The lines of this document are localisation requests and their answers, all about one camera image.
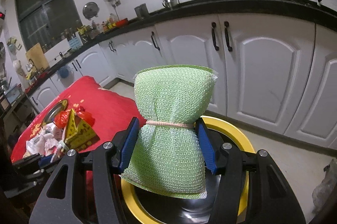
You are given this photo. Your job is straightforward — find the white printed plastic bag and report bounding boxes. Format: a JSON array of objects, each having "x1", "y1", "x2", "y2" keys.
[{"x1": 26, "y1": 123, "x2": 63, "y2": 156}]

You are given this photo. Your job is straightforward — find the yellow paper box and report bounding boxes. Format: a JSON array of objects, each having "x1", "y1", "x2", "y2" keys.
[{"x1": 63, "y1": 112, "x2": 100, "y2": 152}]

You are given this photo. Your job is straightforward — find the red plastic bag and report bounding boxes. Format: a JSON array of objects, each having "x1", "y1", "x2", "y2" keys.
[{"x1": 53, "y1": 105, "x2": 95, "y2": 129}]

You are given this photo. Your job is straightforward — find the green mesh scrub sponge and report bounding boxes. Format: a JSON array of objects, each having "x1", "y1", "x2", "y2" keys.
[{"x1": 121, "y1": 64, "x2": 218, "y2": 199}]

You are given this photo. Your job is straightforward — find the yellow rimmed trash bin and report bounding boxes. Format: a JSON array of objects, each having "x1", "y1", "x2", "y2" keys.
[{"x1": 120, "y1": 116, "x2": 255, "y2": 223}]

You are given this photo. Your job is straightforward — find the dark kitchen window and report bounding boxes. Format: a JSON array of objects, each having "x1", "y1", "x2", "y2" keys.
[{"x1": 15, "y1": 0, "x2": 81, "y2": 52}]

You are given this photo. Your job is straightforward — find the round yellow metal tray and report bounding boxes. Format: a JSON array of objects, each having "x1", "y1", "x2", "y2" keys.
[{"x1": 42, "y1": 99, "x2": 68, "y2": 127}]

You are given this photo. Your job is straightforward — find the red floral blanket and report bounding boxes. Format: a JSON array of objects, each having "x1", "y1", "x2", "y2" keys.
[{"x1": 10, "y1": 76, "x2": 146, "y2": 162}]

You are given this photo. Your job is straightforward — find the wooden cutting board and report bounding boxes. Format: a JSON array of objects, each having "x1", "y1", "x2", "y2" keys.
[{"x1": 26, "y1": 43, "x2": 50, "y2": 72}]

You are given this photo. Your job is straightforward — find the hanging pot lid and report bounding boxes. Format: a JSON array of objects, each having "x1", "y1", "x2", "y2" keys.
[{"x1": 82, "y1": 2, "x2": 99, "y2": 20}]

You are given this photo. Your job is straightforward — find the red bowl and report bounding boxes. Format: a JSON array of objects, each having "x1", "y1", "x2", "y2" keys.
[{"x1": 115, "y1": 18, "x2": 128, "y2": 28}]

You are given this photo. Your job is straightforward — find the grey metal canister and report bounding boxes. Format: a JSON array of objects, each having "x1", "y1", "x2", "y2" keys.
[{"x1": 134, "y1": 3, "x2": 149, "y2": 19}]

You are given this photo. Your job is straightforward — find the steel teapot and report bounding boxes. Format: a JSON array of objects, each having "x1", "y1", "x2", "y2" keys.
[{"x1": 162, "y1": 0, "x2": 180, "y2": 10}]

